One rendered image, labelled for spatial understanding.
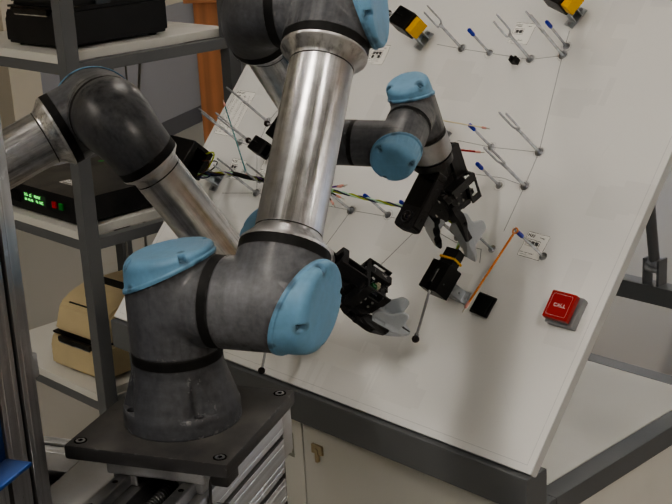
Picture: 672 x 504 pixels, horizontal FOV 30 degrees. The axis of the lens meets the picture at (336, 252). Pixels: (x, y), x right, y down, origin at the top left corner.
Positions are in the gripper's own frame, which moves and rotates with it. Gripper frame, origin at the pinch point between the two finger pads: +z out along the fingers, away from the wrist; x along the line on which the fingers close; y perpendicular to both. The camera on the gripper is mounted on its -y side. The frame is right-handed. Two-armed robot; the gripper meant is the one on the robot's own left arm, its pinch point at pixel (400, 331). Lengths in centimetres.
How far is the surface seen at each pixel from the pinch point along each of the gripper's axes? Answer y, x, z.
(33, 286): -297, 255, 31
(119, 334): -74, 37, -20
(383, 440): -13.8, -11.7, 8.7
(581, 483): 11.0, -21.9, 32.4
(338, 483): -35.6, -5.6, 16.2
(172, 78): -373, 576, 102
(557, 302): 26.4, -3.7, 11.6
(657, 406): 14, 6, 54
